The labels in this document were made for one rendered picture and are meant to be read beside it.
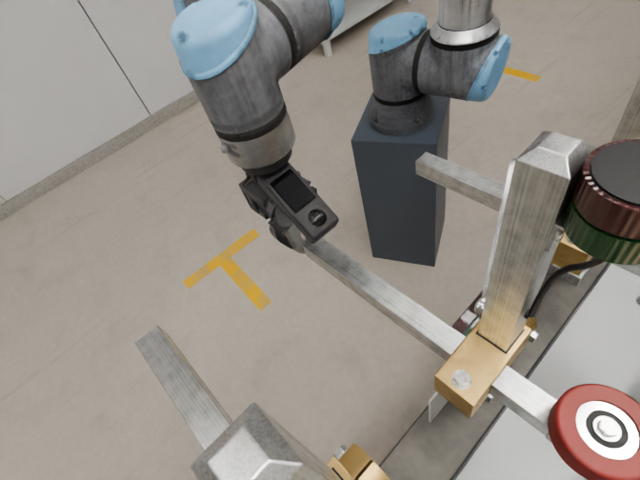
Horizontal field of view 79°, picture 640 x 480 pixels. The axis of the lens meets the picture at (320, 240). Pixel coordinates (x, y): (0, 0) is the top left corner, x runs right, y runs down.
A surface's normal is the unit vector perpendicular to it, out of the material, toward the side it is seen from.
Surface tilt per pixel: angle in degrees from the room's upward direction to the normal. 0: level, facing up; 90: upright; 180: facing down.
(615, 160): 0
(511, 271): 90
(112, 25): 90
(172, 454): 0
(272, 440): 45
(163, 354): 0
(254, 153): 90
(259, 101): 90
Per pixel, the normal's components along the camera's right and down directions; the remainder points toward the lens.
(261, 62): 0.80, 0.32
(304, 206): 0.13, -0.27
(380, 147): -0.33, 0.78
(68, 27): 0.63, 0.51
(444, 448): -0.21, -0.61
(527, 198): -0.71, 0.63
